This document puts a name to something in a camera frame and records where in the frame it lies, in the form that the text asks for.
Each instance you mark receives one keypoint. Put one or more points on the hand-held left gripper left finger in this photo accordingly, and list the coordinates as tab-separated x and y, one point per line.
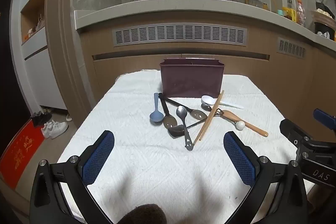
98	155

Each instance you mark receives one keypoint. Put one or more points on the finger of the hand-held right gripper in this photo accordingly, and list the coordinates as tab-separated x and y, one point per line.
291	129
323	115

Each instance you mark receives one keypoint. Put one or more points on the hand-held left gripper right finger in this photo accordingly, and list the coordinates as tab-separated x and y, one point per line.
240	158

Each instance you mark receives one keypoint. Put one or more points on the blue plastic spoon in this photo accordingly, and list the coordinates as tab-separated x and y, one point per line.
156	116

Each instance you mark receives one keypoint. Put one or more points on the purple plastic utensil holder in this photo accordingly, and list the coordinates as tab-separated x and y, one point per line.
191	79

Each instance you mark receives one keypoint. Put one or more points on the wooden spoon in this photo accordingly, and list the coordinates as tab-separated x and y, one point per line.
256	130

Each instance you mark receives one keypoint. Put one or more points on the white towel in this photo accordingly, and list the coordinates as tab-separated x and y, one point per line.
131	161

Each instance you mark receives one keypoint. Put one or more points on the wooden chopstick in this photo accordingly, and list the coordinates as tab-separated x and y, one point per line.
210	115
205	129

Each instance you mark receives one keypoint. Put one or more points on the white sneaker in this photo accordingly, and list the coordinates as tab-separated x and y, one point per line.
46	130
59	129

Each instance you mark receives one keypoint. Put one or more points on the small metal spoon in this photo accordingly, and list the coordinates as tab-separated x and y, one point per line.
206	108

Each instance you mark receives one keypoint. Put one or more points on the white plastic spoon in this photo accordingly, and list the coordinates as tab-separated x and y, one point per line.
208	100

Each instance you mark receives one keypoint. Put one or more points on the black shoes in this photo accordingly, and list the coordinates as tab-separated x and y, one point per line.
40	118

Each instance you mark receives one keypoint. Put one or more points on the small grey vent grille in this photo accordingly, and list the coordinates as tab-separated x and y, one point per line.
292	47

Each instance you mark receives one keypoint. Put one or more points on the dark brown fuzzy object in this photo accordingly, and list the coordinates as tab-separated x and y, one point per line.
144	214

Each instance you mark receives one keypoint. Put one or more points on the red doormat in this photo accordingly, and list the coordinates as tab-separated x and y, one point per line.
18	155

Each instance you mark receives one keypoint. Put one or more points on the black bucket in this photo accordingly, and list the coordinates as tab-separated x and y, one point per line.
321	27

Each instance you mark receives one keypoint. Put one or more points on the bowl of white snacks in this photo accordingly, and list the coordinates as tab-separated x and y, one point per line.
323	15

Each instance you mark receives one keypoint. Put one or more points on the white cabinet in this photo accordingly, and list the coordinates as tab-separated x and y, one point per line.
39	69

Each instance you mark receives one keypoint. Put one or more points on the red bottle orange cap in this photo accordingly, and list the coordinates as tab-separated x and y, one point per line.
300	12

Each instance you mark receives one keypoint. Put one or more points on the black utensil pot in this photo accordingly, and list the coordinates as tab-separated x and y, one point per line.
322	5

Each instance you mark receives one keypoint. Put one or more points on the white bottle teal cap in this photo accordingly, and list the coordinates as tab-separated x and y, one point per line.
280	12

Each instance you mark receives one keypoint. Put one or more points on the large grey vent grille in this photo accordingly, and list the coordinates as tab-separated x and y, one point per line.
181	35

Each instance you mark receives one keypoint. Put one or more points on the grey kitchen countertop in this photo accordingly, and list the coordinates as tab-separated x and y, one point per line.
157	7

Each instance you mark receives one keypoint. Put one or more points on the brown wooden door frame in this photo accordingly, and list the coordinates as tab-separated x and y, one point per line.
60	29

